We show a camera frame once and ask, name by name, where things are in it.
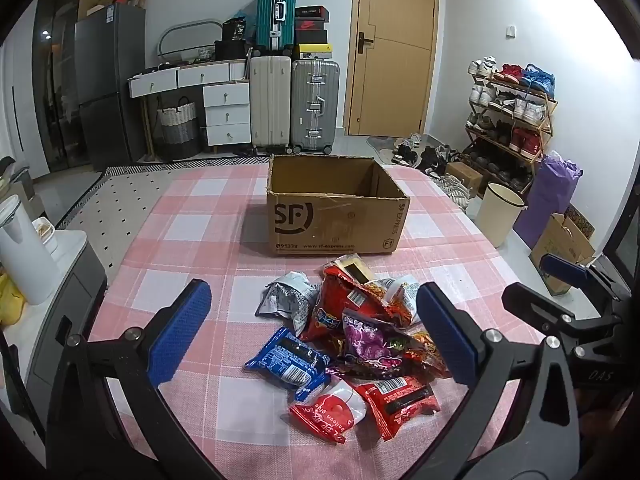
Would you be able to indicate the silver suitcase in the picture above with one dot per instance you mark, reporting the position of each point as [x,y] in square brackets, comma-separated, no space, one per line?
[315,105]

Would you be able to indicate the pile of loose shoes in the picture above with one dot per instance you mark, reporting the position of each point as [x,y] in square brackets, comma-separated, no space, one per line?
[435,160]

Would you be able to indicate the dark glass cabinet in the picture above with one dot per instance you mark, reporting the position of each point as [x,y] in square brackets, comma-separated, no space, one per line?
[55,85]

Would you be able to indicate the grey door mat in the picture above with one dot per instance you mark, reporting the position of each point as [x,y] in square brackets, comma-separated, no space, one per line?
[380,147]

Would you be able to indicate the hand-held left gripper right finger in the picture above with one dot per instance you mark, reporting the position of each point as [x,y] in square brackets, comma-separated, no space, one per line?
[447,337]

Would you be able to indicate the large red chips packet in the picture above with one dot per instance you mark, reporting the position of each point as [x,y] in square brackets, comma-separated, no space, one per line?
[345,305]

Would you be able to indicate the purple plastic bag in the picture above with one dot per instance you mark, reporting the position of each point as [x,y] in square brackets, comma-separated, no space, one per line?
[547,200]

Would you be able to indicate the black printed bag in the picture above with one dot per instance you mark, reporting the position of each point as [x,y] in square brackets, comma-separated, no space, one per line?
[236,29]

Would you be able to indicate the white food cup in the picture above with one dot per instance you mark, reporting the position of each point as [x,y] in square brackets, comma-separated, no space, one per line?
[46,235]

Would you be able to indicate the plain black shoe box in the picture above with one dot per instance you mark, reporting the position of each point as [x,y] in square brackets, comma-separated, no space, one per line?
[311,36]

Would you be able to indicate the dark grey refrigerator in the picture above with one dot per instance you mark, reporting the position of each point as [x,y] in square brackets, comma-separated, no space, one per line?
[107,85]

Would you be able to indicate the cream trash bin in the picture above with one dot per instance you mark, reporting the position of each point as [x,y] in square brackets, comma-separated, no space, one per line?
[500,220]

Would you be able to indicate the white drawer desk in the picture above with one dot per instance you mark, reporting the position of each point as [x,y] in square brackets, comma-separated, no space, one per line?
[225,110]

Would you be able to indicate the red and white snack packet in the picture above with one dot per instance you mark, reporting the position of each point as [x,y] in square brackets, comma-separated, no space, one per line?
[325,412]

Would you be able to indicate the woven laundry basket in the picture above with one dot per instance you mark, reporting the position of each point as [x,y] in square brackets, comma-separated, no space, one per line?
[177,127]

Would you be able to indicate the grey side cabinet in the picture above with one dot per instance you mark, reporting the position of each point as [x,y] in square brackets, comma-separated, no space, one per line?
[70,300]

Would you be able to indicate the blue cookie packet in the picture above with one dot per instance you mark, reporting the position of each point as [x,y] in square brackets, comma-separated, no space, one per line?
[287,360]

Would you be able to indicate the yellow snack packet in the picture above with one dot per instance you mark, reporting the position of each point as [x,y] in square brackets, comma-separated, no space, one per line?
[350,266]

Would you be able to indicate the red and black shoe box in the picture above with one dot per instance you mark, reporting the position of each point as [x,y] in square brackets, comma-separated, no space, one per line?
[311,24]

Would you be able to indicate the silver snack packet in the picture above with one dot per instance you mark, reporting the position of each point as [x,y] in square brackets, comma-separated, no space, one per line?
[287,300]

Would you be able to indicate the small cardboard box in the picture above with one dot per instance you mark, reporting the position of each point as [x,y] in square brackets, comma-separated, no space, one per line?
[465,176]

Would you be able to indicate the orange and white snack packet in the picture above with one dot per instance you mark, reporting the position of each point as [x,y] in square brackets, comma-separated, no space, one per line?
[400,295]

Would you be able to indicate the green suitcase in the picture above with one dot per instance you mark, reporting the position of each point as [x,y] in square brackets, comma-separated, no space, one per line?
[275,15]

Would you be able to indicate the yellow and black shoe box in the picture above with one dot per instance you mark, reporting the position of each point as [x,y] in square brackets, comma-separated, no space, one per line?
[314,51]

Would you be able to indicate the arched mirror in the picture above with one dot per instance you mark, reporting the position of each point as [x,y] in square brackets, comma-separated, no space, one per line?
[185,40]

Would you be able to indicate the pink checked tablecloth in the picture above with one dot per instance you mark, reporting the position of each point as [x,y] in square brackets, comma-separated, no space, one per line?
[200,260]

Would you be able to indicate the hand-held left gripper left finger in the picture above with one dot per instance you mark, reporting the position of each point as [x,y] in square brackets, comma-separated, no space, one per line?
[180,332]

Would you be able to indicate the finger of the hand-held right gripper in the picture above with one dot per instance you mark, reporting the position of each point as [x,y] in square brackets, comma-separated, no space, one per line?
[532,305]
[565,269]

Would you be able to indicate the purple snack packet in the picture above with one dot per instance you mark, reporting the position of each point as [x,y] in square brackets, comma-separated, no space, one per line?
[370,345]

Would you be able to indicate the wooden door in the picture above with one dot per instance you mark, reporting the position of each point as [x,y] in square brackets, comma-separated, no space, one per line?
[395,85]

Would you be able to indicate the yellow cloth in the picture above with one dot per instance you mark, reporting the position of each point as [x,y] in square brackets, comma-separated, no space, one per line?
[9,300]

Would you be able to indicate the brown paper bag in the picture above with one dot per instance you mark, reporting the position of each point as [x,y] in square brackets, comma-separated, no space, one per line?
[562,245]

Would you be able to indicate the white kettle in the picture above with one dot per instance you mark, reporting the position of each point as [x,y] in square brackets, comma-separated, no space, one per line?
[25,260]

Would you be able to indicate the red barcode snack packet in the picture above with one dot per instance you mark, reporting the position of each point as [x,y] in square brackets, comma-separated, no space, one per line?
[400,402]

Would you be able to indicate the shoe rack with shoes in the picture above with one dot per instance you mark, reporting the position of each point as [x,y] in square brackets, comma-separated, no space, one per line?
[525,110]

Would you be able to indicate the black storage box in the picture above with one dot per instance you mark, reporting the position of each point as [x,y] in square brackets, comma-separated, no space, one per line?
[234,50]

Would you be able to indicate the cream suitcase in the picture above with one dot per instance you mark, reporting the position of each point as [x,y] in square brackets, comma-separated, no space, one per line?
[270,105]

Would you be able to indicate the brown cardboard box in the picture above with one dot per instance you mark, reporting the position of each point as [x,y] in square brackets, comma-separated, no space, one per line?
[340,225]

